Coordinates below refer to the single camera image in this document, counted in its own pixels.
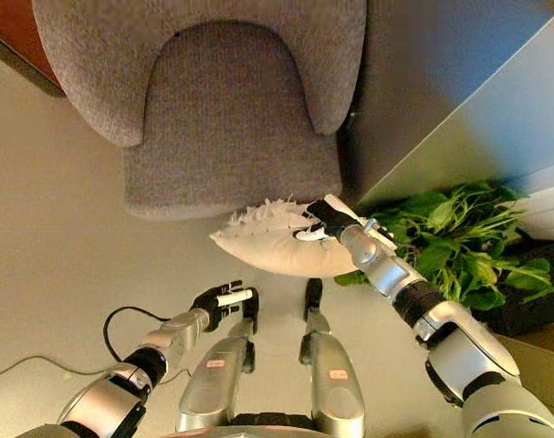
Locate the grey fabric armchair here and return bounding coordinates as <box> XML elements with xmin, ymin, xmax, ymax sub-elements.
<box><xmin>31</xmin><ymin>0</ymin><xmax>368</xmax><ymax>222</ymax></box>

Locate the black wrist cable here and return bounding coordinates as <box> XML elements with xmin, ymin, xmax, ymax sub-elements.
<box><xmin>102</xmin><ymin>306</ymin><xmax>172</xmax><ymax>364</ymax></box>

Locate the white fringed pillow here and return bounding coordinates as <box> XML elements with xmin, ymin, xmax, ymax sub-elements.
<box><xmin>209</xmin><ymin>194</ymin><xmax>365</xmax><ymax>278</ymax></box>

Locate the dark plant pot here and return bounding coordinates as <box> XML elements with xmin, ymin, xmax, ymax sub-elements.
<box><xmin>481</xmin><ymin>227</ymin><xmax>554</xmax><ymax>339</ymax></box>

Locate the green leafy plant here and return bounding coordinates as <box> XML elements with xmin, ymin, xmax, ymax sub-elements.
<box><xmin>334</xmin><ymin>181</ymin><xmax>554</xmax><ymax>312</ymax></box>

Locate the grey floor cable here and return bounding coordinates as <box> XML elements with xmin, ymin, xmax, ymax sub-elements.
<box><xmin>0</xmin><ymin>354</ymin><xmax>192</xmax><ymax>381</ymax></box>

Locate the copper brown cabinet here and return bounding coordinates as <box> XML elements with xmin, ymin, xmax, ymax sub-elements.
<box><xmin>0</xmin><ymin>0</ymin><xmax>66</xmax><ymax>98</ymax></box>

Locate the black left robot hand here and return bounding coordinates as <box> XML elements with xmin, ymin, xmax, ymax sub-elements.
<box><xmin>190</xmin><ymin>279</ymin><xmax>254</xmax><ymax>333</ymax></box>

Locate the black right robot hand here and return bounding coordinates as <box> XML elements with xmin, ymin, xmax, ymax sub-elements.
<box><xmin>293</xmin><ymin>198</ymin><xmax>359</xmax><ymax>244</ymax></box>

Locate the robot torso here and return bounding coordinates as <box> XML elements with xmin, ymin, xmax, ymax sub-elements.
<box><xmin>160</xmin><ymin>412</ymin><xmax>367</xmax><ymax>438</ymax></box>

